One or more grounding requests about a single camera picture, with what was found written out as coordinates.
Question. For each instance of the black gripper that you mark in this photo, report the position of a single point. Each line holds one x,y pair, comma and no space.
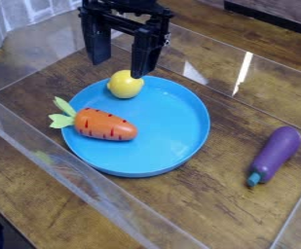
143,18

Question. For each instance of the orange toy carrot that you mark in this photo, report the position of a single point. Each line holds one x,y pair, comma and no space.
93,122

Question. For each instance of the yellow toy lemon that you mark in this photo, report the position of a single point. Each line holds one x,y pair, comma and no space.
124,86

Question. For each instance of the white curtain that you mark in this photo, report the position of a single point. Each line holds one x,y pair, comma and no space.
20,13

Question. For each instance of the blue round plate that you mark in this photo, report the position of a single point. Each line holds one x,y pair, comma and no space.
173,124

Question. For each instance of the purple toy eggplant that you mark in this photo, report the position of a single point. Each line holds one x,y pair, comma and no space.
279,149

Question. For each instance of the clear acrylic enclosure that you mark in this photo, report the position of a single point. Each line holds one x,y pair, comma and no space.
243,66

